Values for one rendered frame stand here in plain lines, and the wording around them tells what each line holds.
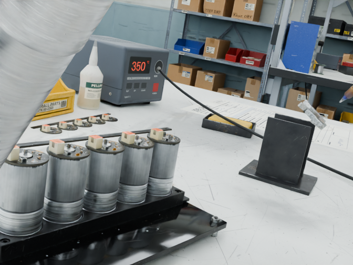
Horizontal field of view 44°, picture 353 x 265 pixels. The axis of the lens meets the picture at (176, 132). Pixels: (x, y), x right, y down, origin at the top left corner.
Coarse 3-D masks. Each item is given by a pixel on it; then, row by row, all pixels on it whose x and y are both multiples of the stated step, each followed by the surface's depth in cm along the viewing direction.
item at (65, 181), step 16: (64, 160) 25; (80, 160) 25; (48, 176) 25; (64, 176) 25; (80, 176) 25; (48, 192) 25; (64, 192) 25; (80, 192) 26; (48, 208) 25; (64, 208) 25; (80, 208) 26
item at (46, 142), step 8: (160, 128) 34; (168, 128) 35; (88, 136) 29; (104, 136) 30; (112, 136) 30; (120, 136) 31; (16, 144) 25; (24, 144) 25; (32, 144) 26; (40, 144) 26; (48, 144) 26
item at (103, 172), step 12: (108, 144) 28; (96, 156) 27; (108, 156) 27; (120, 156) 27; (96, 168) 27; (108, 168) 27; (120, 168) 28; (96, 180) 27; (108, 180) 27; (96, 192) 27; (108, 192) 28; (84, 204) 28; (96, 204) 27; (108, 204) 28
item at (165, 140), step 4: (148, 136) 32; (168, 136) 32; (172, 136) 32; (152, 140) 31; (156, 140) 31; (160, 140) 31; (164, 140) 31; (168, 140) 31; (176, 140) 32; (180, 140) 32
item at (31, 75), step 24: (0, 48) 5; (24, 48) 5; (0, 72) 5; (24, 72) 5; (48, 72) 5; (0, 96) 5; (24, 96) 5; (0, 120) 5; (24, 120) 5; (0, 144) 6; (0, 168) 6
